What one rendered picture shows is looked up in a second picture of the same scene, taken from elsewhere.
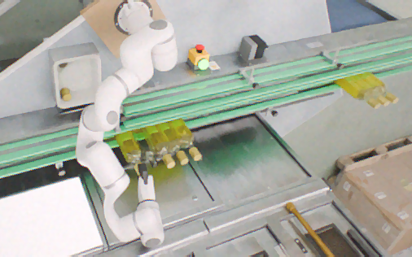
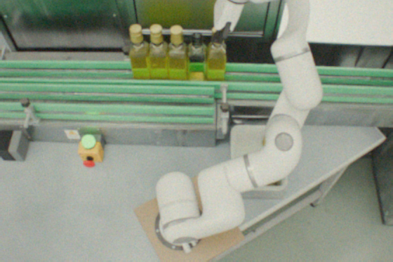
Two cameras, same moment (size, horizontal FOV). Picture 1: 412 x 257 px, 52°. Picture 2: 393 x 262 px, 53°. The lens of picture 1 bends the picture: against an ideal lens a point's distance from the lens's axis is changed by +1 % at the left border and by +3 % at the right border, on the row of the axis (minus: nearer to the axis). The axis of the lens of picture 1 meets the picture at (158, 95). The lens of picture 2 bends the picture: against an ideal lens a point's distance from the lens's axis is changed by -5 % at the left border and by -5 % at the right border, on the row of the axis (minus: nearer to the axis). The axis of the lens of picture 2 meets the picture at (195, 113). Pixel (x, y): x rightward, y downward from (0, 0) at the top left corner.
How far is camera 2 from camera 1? 0.62 m
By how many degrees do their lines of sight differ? 23
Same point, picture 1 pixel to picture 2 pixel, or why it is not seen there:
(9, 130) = (335, 114)
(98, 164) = (313, 83)
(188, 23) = (102, 197)
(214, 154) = (93, 16)
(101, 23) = not seen: hidden behind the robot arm
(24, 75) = (309, 172)
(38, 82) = not seen: hidden behind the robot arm
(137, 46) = (227, 223)
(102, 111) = (295, 154)
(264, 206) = not seen: outside the picture
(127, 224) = not seen: outside the picture
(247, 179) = not seen: outside the picture
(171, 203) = not seen: outside the picture
